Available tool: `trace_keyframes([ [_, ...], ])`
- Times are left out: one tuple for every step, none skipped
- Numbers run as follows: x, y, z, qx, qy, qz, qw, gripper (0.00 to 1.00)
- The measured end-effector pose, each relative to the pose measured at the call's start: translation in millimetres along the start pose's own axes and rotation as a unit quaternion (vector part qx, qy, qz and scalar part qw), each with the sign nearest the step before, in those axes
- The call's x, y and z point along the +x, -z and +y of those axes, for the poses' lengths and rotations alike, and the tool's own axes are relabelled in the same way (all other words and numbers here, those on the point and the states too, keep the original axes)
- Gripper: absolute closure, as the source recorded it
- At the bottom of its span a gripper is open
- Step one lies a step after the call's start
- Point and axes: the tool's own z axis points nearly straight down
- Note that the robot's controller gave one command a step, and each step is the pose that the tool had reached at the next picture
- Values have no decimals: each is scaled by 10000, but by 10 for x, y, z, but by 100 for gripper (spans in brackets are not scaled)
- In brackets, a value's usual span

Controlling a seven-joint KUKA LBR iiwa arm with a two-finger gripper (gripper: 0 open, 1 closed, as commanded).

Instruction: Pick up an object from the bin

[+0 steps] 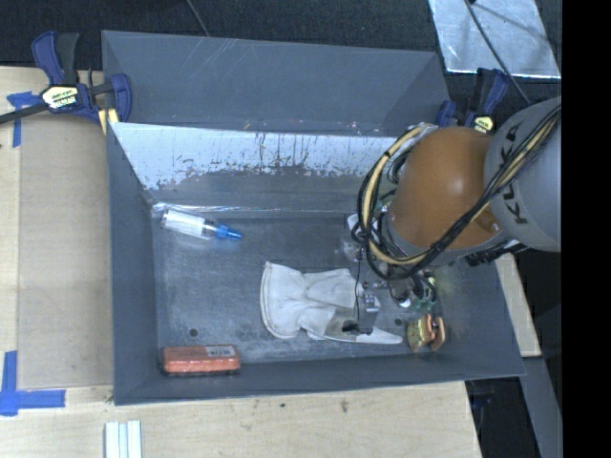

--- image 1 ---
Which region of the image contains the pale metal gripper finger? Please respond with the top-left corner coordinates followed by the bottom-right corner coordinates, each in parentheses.
top-left (328, 308), bottom-right (360, 337)
top-left (362, 292), bottom-right (382, 337)

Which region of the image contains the white work glove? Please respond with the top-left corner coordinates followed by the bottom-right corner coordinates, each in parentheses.
top-left (259, 260), bottom-right (405, 345)

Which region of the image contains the grey metal bin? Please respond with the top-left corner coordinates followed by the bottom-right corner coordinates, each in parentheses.
top-left (99, 30), bottom-right (529, 406)

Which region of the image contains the orange block with black base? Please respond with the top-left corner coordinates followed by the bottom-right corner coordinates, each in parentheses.
top-left (158, 343), bottom-right (242, 378)

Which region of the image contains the clear bottle with blue cap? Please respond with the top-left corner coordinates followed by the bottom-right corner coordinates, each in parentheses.
top-left (158, 207), bottom-right (243, 243)

